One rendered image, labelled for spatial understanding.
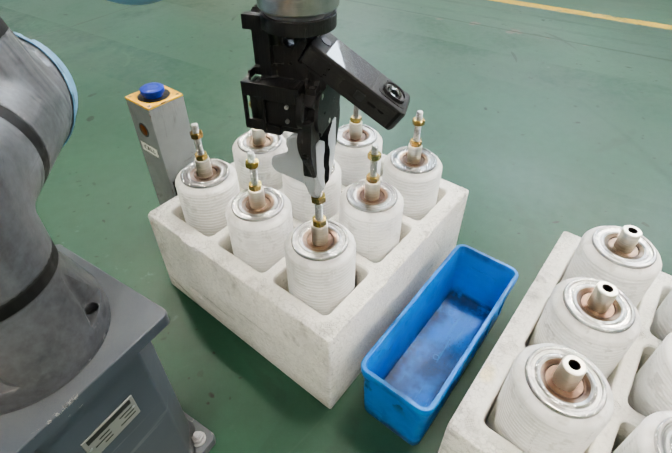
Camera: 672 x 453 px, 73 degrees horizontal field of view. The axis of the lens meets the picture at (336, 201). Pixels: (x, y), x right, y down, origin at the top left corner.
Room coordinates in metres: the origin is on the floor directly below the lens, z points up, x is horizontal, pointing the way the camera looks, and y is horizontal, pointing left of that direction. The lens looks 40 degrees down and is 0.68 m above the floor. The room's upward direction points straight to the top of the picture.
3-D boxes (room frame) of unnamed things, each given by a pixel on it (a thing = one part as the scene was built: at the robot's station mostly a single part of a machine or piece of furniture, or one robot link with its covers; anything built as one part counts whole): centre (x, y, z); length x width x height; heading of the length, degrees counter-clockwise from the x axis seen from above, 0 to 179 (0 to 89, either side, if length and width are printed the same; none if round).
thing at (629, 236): (0.42, -0.37, 0.26); 0.02 x 0.02 x 0.03
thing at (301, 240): (0.43, 0.02, 0.25); 0.08 x 0.08 x 0.01
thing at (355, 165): (0.69, -0.03, 0.16); 0.10 x 0.10 x 0.18
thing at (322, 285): (0.43, 0.02, 0.16); 0.10 x 0.10 x 0.18
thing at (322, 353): (0.60, 0.04, 0.09); 0.39 x 0.39 x 0.18; 51
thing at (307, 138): (0.41, 0.03, 0.42); 0.05 x 0.02 x 0.09; 161
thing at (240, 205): (0.50, 0.11, 0.25); 0.08 x 0.08 x 0.01
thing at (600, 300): (0.33, -0.30, 0.26); 0.02 x 0.02 x 0.03
